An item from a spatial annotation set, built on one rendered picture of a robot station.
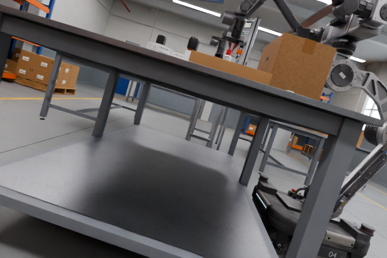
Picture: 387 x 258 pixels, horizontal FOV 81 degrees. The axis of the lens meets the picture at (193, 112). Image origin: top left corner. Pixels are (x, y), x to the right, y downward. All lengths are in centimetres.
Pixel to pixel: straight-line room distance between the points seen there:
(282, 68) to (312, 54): 14
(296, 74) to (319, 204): 54
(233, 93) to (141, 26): 939
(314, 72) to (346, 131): 39
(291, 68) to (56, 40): 91
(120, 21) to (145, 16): 104
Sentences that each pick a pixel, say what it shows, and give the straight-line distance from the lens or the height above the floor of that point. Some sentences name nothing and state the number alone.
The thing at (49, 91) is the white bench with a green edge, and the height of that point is 33.
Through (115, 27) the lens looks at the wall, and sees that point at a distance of 1028.
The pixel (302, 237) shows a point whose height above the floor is 41.
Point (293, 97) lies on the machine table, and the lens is 73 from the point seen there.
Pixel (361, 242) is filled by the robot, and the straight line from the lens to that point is 175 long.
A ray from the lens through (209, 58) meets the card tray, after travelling 72.
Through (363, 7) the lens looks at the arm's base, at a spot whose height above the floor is 144.
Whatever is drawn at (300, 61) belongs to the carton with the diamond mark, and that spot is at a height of 102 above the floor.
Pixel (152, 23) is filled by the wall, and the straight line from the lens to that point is 988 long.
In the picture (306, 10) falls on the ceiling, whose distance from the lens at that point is 680.
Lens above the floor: 73
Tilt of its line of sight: 3 degrees down
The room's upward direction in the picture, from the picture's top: 17 degrees clockwise
